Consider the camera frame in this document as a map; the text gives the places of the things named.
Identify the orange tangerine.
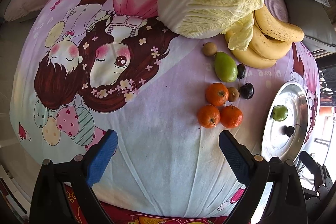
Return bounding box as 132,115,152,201
197,105,221,128
220,105,243,128
205,83,229,106

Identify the dark cherry in bowl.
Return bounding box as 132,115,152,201
282,123,301,137

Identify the green fruit in bowl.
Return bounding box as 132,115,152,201
272,105,288,122

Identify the brown longan near oranges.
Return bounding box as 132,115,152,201
228,87,240,102

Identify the dark cherry lower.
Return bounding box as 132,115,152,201
239,83,254,100

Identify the stainless steel bowl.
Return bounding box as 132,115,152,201
261,81,309,161

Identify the orange tangerine top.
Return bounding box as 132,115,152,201
205,83,229,106

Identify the red printed cloth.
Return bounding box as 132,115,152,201
65,185,228,224

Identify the dark cherry upper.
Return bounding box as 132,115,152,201
237,64,246,79

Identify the cartoon print tablecloth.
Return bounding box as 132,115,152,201
9,0,321,218

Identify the green mango on cloth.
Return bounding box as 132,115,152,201
214,52,238,83

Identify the bottom yellow banana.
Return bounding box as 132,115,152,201
224,29,277,69

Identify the yellow banana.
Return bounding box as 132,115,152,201
253,5,305,42
249,26,292,60
224,29,277,69

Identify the brown longan near cabbage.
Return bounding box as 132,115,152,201
202,42,217,57

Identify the middle yellow banana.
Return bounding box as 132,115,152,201
249,26,292,60

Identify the top yellow banana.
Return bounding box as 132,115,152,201
253,5,305,42

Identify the grey cushion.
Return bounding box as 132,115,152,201
265,0,335,53

